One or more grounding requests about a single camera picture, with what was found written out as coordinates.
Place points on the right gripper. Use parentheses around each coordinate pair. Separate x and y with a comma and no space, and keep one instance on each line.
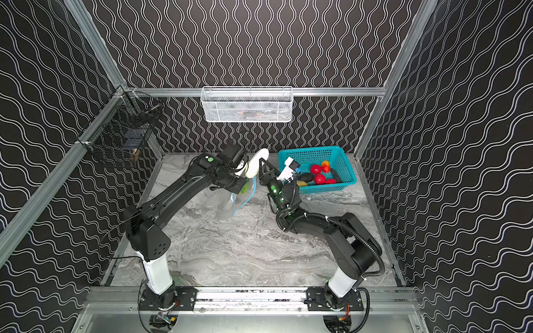
(271,182)

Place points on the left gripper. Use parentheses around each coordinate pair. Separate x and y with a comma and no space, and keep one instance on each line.
(240,183)

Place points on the clear zip top bag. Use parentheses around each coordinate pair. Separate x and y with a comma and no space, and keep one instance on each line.
(230,204)

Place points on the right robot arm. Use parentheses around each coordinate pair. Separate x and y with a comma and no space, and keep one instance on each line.
(357,254)

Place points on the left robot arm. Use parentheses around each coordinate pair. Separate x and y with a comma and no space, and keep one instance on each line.
(144,224)

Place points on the dark toy eggplant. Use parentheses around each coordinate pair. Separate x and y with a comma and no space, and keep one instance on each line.
(306,177)

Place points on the red toy tomato upper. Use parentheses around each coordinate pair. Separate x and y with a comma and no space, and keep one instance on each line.
(315,169)

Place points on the red toy tomato lower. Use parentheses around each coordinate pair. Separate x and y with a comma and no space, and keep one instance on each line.
(320,179)

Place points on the teal plastic basket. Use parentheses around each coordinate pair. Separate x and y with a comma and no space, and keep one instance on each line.
(307,157)

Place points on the orange red toy pepper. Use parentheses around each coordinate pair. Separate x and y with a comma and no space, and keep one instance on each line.
(325,166)

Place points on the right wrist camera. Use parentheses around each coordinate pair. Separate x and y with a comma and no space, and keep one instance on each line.
(291,167)

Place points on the white mesh wall basket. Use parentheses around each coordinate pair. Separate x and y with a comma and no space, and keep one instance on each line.
(247,104)

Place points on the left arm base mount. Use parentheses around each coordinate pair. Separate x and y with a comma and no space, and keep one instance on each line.
(173,299)

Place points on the black wire wall basket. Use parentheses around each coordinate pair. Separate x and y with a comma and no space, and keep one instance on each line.
(120,141)

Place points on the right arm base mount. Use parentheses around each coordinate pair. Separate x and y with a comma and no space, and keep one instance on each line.
(335,300)

